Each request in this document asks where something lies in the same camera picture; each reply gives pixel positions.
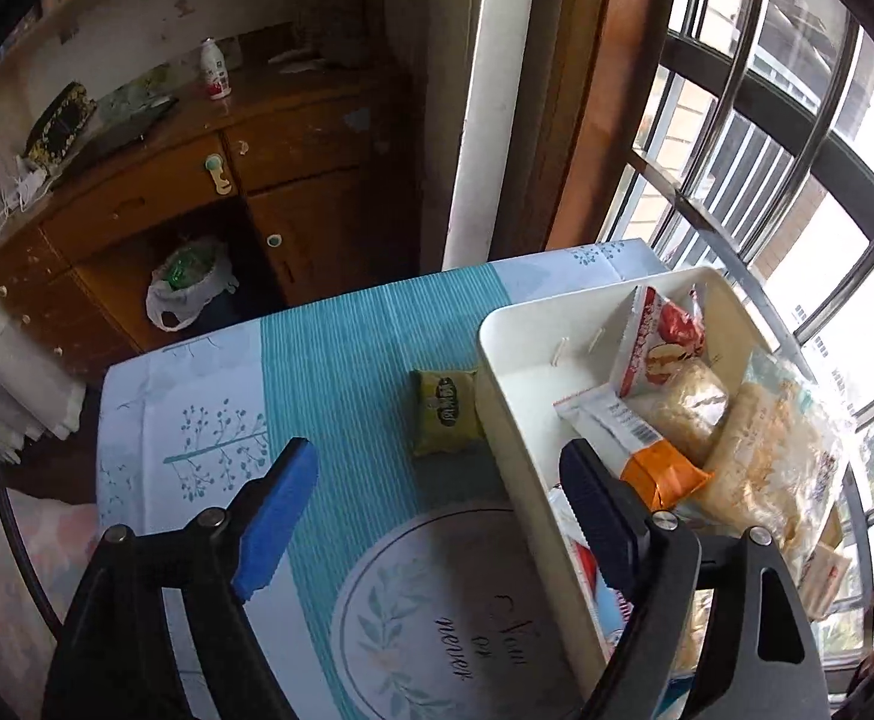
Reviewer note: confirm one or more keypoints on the orange and white snack packet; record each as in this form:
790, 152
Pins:
662, 480

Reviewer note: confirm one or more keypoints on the blue white printed tablecloth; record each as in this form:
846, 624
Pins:
332, 360

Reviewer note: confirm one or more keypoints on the white curtain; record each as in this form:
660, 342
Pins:
9, 390

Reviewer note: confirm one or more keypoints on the white bottle with red label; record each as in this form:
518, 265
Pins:
215, 71

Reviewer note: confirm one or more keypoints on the green white child safety lock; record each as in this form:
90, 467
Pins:
218, 176

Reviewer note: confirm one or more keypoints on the pale green crumpled wrapper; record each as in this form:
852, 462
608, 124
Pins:
133, 94

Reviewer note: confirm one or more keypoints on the white plastic bag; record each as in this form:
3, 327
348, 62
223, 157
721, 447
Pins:
182, 292

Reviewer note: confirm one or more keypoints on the pink and blue blanket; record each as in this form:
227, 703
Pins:
9, 577

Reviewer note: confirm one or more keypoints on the window with steel grille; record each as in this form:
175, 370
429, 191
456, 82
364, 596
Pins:
781, 127

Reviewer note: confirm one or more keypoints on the white face mask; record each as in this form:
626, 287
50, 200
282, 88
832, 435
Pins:
24, 187

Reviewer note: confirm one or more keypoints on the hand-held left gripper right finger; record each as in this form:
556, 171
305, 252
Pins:
598, 517

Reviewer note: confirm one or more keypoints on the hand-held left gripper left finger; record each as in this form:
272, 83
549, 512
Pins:
275, 517

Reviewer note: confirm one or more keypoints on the brown wooden window frame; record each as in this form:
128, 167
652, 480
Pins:
594, 90

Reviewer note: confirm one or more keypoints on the clear rice cake packet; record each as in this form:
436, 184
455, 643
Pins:
688, 405

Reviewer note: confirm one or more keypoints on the red and white snack packet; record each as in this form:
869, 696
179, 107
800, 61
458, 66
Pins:
654, 345

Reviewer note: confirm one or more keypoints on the white paper scrap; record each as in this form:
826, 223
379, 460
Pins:
298, 64

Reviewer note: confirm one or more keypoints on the red blue snack packet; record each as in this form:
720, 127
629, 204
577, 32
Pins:
603, 611

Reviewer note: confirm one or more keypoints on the brown wooden desk with drawers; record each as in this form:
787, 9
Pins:
309, 187

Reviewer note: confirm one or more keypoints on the small green snack packet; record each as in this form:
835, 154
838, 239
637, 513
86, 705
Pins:
448, 412

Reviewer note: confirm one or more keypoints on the black floral pouch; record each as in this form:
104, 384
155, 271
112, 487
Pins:
62, 120

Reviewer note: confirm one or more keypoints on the yellow cracker tray packet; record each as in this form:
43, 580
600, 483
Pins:
766, 457

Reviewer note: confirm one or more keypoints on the white plastic storage bin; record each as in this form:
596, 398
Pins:
527, 360

